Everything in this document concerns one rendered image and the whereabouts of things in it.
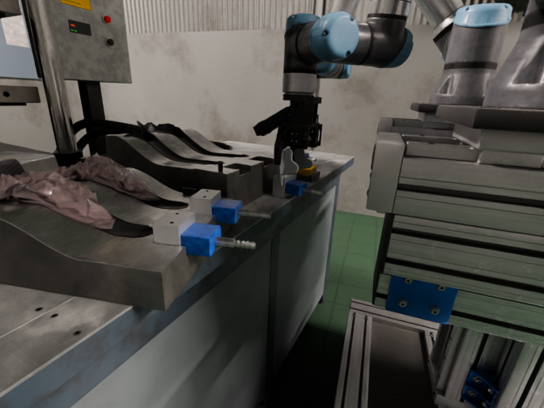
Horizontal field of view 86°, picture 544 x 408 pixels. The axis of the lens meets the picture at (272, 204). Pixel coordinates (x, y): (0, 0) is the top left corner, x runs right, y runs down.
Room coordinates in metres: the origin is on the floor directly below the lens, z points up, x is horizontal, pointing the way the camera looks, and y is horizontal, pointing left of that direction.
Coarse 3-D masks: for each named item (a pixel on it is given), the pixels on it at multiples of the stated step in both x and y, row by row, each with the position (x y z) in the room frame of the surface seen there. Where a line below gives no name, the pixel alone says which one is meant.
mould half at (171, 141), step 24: (120, 144) 0.72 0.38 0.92; (144, 144) 0.73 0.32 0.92; (168, 144) 0.78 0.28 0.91; (144, 168) 0.68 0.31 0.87; (168, 168) 0.65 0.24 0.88; (192, 168) 0.62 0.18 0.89; (216, 168) 0.61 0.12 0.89; (264, 168) 0.71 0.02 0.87; (240, 192) 0.62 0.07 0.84; (264, 192) 0.72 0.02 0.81
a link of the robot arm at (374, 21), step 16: (384, 0) 0.63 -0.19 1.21; (400, 0) 0.62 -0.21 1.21; (368, 16) 0.66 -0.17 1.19; (384, 16) 0.63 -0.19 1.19; (400, 16) 0.63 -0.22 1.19; (384, 32) 0.63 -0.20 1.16; (400, 32) 0.64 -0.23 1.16; (384, 48) 0.63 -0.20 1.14; (400, 48) 0.64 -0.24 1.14; (368, 64) 0.65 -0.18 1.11; (384, 64) 0.65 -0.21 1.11; (400, 64) 0.67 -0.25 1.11
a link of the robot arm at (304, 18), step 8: (296, 16) 0.68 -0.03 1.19; (304, 16) 0.68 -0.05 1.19; (312, 16) 0.68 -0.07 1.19; (288, 24) 0.69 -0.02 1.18; (296, 24) 0.68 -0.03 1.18; (304, 24) 0.75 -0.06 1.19; (288, 32) 0.69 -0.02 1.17; (296, 32) 0.66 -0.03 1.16; (288, 40) 0.69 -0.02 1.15; (288, 48) 0.69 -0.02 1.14; (288, 56) 0.69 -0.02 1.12; (296, 56) 0.67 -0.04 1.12; (288, 64) 0.69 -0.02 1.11; (296, 64) 0.68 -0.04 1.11; (304, 64) 0.68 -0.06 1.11; (288, 72) 0.69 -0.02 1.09; (296, 72) 0.68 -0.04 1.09; (304, 72) 0.68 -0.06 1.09; (312, 72) 0.69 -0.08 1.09
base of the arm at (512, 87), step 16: (528, 16) 0.38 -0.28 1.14; (528, 32) 0.37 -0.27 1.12; (528, 48) 0.36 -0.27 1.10; (512, 64) 0.37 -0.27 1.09; (528, 64) 0.35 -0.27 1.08; (496, 80) 0.38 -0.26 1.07; (512, 80) 0.36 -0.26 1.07; (528, 80) 0.35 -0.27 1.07; (496, 96) 0.37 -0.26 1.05; (512, 96) 0.35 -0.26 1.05; (528, 96) 0.33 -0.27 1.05
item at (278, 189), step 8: (288, 176) 0.71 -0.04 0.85; (288, 184) 0.70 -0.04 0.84; (296, 184) 0.69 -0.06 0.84; (304, 184) 0.70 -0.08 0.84; (272, 192) 0.72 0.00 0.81; (280, 192) 0.70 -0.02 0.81; (288, 192) 0.69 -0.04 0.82; (296, 192) 0.68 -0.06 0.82; (304, 192) 0.69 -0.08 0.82; (312, 192) 0.68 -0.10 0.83; (320, 192) 0.67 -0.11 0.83
